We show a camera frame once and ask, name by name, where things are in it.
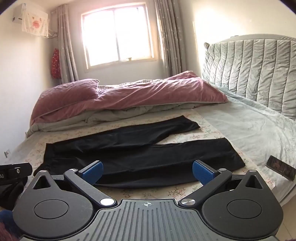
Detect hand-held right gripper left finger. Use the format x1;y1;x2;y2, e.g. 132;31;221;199
32;161;117;207

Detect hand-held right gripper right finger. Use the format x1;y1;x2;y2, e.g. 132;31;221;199
180;160;264;207

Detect black pants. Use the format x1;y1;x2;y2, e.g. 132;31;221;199
32;116;246;189

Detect dark cloth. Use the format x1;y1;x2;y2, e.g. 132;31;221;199
0;182;28;209

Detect floral bed sheet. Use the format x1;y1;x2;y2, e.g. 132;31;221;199
5;109;275;202

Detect light blue blanket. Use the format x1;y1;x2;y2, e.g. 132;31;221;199
199;83;296;207

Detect dark smartphone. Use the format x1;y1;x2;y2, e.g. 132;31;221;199
265;156;296;181

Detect pink duvet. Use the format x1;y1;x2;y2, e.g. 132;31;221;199
30;71;229;127

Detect red floral hanging bag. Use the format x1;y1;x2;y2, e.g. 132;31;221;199
51;48;61;79

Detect grey quilted headboard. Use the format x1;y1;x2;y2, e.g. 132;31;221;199
201;35;296;121

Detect grey patterned curtain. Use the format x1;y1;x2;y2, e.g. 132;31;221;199
154;0;197;75
57;5;79;84

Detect window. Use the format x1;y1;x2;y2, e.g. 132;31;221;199
81;2;155;68

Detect white air conditioner cover cloth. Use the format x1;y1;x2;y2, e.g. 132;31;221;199
21;3;49;38

